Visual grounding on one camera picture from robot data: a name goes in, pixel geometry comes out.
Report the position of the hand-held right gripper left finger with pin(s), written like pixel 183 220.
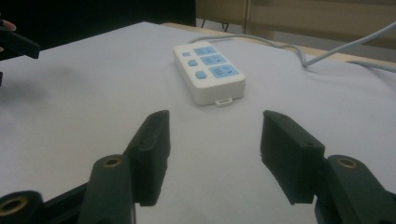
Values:
pixel 149 155

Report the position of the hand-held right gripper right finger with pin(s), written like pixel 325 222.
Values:
pixel 289 155

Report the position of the white power strip blue sockets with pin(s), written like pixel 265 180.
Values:
pixel 214 85

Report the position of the dark curtain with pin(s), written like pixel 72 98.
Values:
pixel 93 15

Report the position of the white table cover sheet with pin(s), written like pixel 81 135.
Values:
pixel 93 93

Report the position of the beige curtain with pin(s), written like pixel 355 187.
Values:
pixel 311 15

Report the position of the black metal stand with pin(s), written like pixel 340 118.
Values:
pixel 224 27

